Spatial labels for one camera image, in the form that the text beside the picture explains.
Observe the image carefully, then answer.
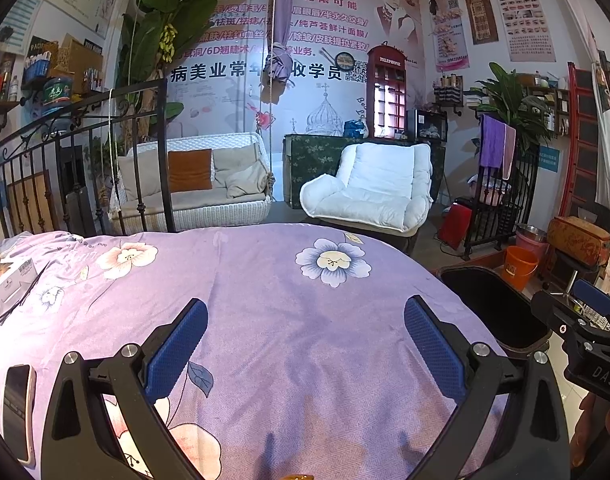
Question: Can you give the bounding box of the pink basin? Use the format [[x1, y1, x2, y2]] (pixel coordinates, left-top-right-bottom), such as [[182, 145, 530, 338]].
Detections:
[[515, 232, 550, 261]]

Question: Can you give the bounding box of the wall shelf with bottles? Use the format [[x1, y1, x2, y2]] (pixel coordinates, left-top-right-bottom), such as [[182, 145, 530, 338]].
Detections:
[[432, 75, 464, 116]]

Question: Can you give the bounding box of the white sheer curtain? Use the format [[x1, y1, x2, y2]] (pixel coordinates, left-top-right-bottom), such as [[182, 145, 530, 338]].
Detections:
[[591, 60, 610, 221]]

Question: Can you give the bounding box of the wooden wall shelf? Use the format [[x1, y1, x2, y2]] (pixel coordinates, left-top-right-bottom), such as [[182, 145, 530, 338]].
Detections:
[[0, 100, 21, 136]]

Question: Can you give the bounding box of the eyebrow chart poster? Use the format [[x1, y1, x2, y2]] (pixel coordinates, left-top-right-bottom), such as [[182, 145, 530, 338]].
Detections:
[[487, 0, 557, 64]]

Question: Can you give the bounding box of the black display box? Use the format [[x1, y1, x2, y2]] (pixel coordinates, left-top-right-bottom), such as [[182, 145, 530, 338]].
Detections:
[[407, 109, 448, 141]]

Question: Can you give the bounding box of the orange bucket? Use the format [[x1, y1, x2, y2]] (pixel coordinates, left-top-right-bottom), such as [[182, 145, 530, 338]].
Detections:
[[500, 246, 540, 291]]

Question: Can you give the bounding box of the green round tub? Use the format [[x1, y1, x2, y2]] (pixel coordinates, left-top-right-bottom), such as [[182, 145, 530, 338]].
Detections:
[[45, 76, 76, 110]]

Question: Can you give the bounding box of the purple towel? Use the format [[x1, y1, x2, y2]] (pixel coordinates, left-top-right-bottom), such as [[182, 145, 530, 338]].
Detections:
[[479, 114, 507, 170]]

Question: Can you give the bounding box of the banana plant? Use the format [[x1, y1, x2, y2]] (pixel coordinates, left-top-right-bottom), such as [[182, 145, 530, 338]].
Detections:
[[116, 0, 268, 157]]

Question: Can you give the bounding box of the brown patterned box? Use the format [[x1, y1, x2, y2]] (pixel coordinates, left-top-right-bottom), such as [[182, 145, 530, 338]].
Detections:
[[547, 216, 610, 267]]

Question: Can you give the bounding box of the black metal rack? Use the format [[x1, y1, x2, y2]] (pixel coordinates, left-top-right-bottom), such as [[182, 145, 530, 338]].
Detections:
[[464, 157, 541, 261]]

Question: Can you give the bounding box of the orange cushion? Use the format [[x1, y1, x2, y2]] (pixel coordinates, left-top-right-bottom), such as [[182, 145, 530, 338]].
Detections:
[[167, 149, 214, 194]]

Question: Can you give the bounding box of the white cardboard box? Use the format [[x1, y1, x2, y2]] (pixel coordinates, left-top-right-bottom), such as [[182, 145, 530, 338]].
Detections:
[[0, 257, 42, 325]]

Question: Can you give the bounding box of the blue wall sign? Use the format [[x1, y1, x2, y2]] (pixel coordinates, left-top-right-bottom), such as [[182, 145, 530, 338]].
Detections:
[[537, 147, 561, 176]]

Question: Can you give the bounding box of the potted green plant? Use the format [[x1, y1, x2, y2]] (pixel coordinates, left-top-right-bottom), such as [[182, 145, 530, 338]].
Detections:
[[472, 62, 554, 157]]

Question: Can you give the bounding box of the black iron bed frame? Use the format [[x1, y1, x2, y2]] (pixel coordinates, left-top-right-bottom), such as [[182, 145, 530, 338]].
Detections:
[[0, 79, 178, 236]]

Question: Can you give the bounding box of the green patterned cabinet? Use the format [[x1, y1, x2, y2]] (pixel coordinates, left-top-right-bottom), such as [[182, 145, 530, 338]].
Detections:
[[283, 133, 446, 209]]

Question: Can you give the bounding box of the brown tower poster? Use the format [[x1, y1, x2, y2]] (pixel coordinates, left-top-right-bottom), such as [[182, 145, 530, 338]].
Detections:
[[459, 0, 500, 45]]

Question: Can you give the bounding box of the black trash bin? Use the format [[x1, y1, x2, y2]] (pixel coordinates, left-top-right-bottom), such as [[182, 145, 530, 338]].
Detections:
[[436, 266, 554, 356]]

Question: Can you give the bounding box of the blue basket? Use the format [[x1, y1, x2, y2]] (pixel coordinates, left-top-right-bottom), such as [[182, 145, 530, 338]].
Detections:
[[24, 50, 54, 84]]

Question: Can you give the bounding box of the red bag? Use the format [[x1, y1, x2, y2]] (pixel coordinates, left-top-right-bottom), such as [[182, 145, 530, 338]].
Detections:
[[437, 205, 474, 251]]

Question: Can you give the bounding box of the smartphone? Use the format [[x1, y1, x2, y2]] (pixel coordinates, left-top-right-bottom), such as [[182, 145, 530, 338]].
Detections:
[[2, 364, 38, 469]]

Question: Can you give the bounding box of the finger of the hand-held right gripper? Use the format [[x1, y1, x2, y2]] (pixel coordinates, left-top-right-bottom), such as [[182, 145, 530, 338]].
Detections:
[[571, 278, 610, 320], [531, 290, 586, 343]]

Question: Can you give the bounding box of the large wall banner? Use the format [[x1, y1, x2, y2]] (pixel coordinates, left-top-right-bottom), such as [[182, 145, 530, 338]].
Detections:
[[167, 0, 426, 137]]

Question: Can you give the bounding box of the white padded armchair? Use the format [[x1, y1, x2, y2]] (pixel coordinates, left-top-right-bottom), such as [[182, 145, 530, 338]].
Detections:
[[300, 142, 434, 239]]

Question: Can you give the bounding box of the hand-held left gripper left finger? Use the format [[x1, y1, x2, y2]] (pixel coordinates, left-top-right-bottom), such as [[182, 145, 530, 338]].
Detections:
[[41, 298, 209, 480]]

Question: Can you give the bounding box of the brown cardboard box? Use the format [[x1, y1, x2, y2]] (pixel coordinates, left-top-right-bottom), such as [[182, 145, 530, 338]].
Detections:
[[50, 35, 105, 96]]

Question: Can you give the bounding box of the black cable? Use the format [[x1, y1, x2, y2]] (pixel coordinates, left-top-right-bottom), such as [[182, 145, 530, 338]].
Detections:
[[0, 262, 51, 336]]

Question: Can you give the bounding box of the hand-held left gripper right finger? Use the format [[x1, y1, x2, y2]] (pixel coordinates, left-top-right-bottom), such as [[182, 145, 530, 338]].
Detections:
[[404, 294, 572, 480]]

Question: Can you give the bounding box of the wooden panel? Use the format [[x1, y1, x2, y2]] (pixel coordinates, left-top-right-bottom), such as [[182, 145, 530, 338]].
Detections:
[[7, 170, 56, 235]]

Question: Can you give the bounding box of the pink wall poster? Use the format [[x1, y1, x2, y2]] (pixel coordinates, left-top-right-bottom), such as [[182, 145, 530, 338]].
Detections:
[[427, 0, 471, 72]]

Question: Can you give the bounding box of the beige cushion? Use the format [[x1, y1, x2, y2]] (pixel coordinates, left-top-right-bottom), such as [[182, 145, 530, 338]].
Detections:
[[212, 144, 271, 199], [117, 152, 168, 204]]

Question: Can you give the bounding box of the white wicker swing sofa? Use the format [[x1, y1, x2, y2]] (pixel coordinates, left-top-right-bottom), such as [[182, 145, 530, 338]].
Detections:
[[110, 132, 276, 235]]

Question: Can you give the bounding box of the stool with chrome base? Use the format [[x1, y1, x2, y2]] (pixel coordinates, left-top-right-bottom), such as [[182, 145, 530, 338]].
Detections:
[[550, 252, 610, 294]]

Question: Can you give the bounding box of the red ladder shelf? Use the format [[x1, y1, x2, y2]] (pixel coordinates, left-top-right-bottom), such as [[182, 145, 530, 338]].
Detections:
[[557, 62, 610, 221]]

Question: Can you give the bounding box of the red telephone booth cabinet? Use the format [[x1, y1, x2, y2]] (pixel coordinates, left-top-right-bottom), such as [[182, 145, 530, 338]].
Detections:
[[366, 45, 408, 140]]

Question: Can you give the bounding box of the pink towel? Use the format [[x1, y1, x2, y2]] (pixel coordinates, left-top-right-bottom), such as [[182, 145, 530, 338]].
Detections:
[[502, 124, 517, 181]]

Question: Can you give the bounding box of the purple floral bedsheet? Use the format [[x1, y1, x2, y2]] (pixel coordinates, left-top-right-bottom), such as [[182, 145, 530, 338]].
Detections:
[[0, 222, 510, 480]]

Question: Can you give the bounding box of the person's right hand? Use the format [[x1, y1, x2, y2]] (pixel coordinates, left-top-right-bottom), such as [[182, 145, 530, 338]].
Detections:
[[570, 392, 610, 467]]

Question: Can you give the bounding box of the hanging purple cloth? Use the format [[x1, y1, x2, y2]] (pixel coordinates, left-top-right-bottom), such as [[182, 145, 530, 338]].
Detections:
[[262, 0, 298, 84]]

